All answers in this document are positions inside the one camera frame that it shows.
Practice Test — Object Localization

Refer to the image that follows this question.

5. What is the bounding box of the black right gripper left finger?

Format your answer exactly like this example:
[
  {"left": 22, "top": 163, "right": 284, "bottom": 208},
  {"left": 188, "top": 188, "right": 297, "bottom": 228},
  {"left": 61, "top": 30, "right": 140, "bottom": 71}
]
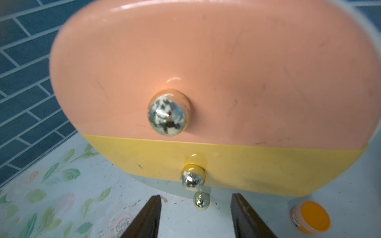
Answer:
[{"left": 121, "top": 195, "right": 162, "bottom": 238}]

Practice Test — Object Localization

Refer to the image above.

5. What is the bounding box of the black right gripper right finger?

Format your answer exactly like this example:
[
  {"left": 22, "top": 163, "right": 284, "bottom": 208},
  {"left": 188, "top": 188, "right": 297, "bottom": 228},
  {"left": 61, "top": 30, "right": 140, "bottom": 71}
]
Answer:
[{"left": 230, "top": 193, "right": 277, "bottom": 238}]

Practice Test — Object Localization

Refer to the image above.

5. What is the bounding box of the orange top drawer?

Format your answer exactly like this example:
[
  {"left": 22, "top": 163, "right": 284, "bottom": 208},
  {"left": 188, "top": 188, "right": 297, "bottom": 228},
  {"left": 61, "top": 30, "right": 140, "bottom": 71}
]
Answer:
[{"left": 50, "top": 1, "right": 381, "bottom": 149}]

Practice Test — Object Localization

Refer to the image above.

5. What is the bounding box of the yellow middle drawer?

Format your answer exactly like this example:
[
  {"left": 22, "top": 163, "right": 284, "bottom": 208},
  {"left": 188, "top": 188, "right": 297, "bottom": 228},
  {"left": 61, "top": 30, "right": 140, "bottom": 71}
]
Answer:
[{"left": 85, "top": 135, "right": 364, "bottom": 197}]

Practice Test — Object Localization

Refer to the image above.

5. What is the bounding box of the white round drawer cabinet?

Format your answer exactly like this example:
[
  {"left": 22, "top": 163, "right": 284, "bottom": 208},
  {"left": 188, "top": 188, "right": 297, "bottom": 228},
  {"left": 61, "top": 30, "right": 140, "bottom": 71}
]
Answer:
[{"left": 329, "top": 1, "right": 381, "bottom": 59}]

